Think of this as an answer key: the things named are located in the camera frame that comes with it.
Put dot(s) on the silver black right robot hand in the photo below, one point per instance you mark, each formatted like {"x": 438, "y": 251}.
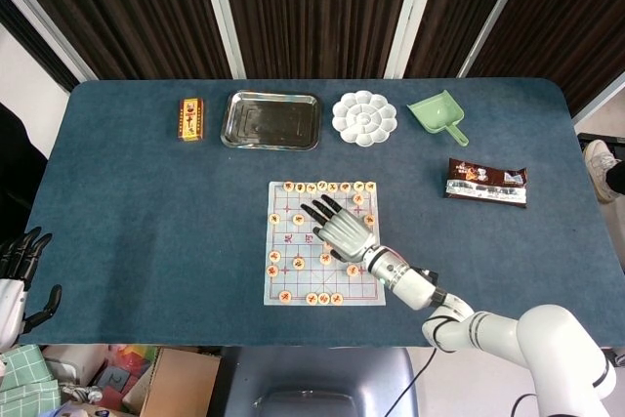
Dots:
{"x": 349, "y": 236}

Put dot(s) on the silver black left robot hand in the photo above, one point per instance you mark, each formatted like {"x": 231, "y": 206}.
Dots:
{"x": 12, "y": 304}

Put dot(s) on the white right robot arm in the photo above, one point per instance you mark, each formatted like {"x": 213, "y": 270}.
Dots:
{"x": 488, "y": 329}

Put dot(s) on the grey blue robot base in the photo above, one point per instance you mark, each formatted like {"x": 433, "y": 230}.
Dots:
{"x": 317, "y": 383}

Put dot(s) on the beige round xiangqi piece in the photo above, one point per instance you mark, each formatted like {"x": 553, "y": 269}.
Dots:
{"x": 336, "y": 298}
{"x": 322, "y": 185}
{"x": 300, "y": 187}
{"x": 351, "y": 269}
{"x": 370, "y": 186}
{"x": 324, "y": 259}
{"x": 298, "y": 220}
{"x": 311, "y": 298}
{"x": 272, "y": 270}
{"x": 285, "y": 295}
{"x": 370, "y": 220}
{"x": 274, "y": 218}
{"x": 358, "y": 198}
{"x": 359, "y": 185}
{"x": 311, "y": 187}
{"x": 345, "y": 186}
{"x": 288, "y": 186}
{"x": 274, "y": 256}
{"x": 323, "y": 298}
{"x": 333, "y": 187}
{"x": 298, "y": 262}

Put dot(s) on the yellow red small box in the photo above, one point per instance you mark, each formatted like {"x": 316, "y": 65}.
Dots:
{"x": 191, "y": 119}

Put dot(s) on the translucent paper xiangqi board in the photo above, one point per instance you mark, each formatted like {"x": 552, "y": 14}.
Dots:
{"x": 312, "y": 282}

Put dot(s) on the green checkered cloth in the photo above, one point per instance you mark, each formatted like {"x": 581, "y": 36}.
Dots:
{"x": 24, "y": 378}

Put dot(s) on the white box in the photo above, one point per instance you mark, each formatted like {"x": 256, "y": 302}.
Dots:
{"x": 73, "y": 363}

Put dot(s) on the white flower-shaped paint palette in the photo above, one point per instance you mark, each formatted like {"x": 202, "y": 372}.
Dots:
{"x": 363, "y": 117}

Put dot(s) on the coloured foam blocks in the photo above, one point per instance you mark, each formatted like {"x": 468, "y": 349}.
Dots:
{"x": 129, "y": 373}

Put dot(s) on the black fabric object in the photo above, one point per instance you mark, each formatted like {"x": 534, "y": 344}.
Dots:
{"x": 19, "y": 168}

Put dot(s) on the stainless steel tray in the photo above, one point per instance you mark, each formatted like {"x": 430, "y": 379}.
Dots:
{"x": 271, "y": 120}

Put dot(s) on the blue felt tablecloth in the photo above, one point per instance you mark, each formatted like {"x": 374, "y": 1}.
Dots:
{"x": 146, "y": 241}

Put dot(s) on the brown snack packet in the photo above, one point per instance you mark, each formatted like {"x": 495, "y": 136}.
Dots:
{"x": 488, "y": 182}

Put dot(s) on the green plastic dustpan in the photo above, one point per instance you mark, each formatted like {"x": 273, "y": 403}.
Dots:
{"x": 434, "y": 112}

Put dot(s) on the brown cardboard box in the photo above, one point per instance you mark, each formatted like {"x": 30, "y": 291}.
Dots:
{"x": 180, "y": 383}

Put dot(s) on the dark brown pleated curtain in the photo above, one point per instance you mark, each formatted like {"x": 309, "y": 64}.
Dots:
{"x": 317, "y": 7}

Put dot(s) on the white sneaker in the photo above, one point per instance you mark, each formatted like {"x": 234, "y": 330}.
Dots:
{"x": 599, "y": 168}

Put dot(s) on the black trouser leg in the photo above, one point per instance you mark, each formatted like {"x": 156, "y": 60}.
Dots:
{"x": 616, "y": 175}

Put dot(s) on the white partition post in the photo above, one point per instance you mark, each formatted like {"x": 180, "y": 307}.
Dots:
{"x": 493, "y": 12}
{"x": 49, "y": 29}
{"x": 224, "y": 21}
{"x": 410, "y": 12}

